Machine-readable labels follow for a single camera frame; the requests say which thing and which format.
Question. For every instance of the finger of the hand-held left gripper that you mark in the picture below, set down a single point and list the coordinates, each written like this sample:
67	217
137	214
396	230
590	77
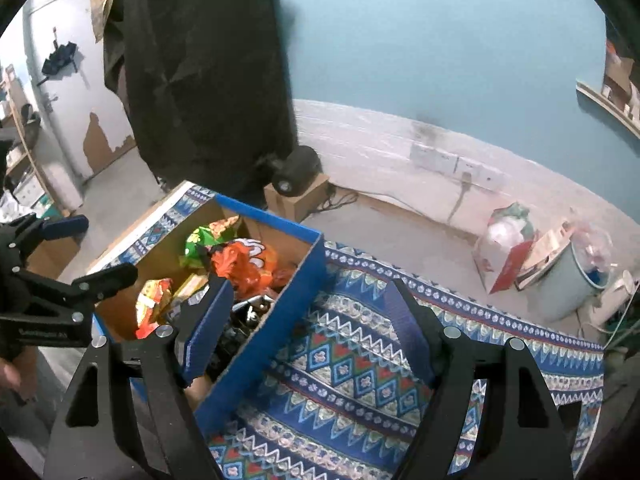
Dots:
65	225
107	277

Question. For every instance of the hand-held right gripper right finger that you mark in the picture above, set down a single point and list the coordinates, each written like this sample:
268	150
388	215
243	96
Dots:
405	330

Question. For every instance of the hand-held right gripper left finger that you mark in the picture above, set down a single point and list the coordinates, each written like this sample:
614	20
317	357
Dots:
207	330

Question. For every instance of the yellow biscuit packet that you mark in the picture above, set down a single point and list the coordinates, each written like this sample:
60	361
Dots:
190	287

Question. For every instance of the red-orange snack packet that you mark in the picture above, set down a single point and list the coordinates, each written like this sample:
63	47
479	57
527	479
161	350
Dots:
152	307

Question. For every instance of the blue cardboard box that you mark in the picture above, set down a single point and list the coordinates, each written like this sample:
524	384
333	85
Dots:
280	330

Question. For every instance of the large orange chip bag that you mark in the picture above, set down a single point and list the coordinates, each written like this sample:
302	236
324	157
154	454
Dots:
250	265

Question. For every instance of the green snack bag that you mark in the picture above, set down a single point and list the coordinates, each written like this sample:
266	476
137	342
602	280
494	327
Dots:
210	240

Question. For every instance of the patterned tablecloth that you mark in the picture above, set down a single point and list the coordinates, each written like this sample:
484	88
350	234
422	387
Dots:
350	360

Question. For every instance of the white peeling door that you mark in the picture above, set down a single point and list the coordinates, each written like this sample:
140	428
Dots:
75	110

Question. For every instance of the red and white paper bag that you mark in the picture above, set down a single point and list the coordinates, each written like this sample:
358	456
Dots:
505	250

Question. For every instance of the small brown cardboard box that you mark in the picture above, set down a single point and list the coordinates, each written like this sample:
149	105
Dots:
295	202

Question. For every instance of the black bag on door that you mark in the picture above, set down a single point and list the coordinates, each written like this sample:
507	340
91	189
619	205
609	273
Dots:
57	62

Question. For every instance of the white paper package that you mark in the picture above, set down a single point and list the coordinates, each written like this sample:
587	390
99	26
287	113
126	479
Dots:
547	247

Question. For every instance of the blue trash bin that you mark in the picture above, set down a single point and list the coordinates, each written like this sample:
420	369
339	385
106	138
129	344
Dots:
575	280

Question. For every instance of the black round speaker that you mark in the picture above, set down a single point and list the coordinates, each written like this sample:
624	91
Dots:
295	170

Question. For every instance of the hanging black cloth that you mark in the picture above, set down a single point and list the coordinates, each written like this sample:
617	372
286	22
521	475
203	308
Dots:
200	75

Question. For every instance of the white wall socket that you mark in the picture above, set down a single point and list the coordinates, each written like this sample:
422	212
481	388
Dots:
422	155
492	178
446	162
472	166

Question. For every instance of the wall shelf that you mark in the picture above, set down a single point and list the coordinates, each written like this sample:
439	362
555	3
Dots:
607	105

